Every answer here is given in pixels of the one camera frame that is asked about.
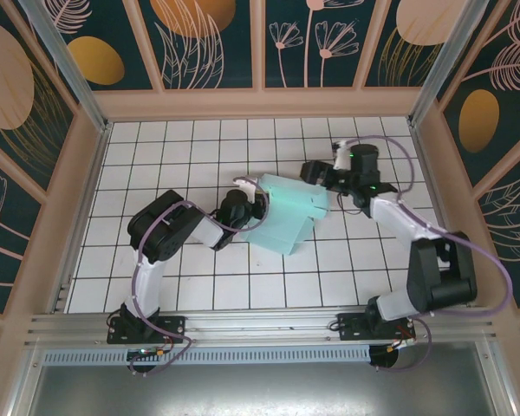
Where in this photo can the aluminium mounting rail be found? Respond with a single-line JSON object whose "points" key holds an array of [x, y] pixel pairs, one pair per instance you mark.
{"points": [[260, 323]]}

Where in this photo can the grey metal sheet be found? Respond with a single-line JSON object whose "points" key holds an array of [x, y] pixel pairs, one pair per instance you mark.
{"points": [[260, 390]]}

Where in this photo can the aluminium frame post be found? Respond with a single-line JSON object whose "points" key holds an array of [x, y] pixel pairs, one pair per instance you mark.
{"points": [[446, 56], [69, 65]]}

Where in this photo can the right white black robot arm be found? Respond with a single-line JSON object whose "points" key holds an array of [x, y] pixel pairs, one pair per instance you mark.
{"points": [[442, 277]]}

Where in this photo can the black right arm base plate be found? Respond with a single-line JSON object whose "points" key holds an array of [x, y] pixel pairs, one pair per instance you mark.
{"points": [[351, 327]]}

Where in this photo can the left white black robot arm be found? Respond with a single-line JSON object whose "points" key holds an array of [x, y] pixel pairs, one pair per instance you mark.
{"points": [[164, 229]]}

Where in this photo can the light teal cloth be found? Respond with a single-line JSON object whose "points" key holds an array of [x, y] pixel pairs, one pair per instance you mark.
{"points": [[286, 216]]}

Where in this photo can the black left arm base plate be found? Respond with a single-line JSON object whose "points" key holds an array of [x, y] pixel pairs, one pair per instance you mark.
{"points": [[173, 329]]}

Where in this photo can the small green circuit board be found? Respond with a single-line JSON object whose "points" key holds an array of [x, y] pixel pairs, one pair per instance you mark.
{"points": [[146, 352]]}

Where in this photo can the aluminium table edge rail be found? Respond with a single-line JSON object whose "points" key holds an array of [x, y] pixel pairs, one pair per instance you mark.
{"points": [[93, 173], [427, 173]]}

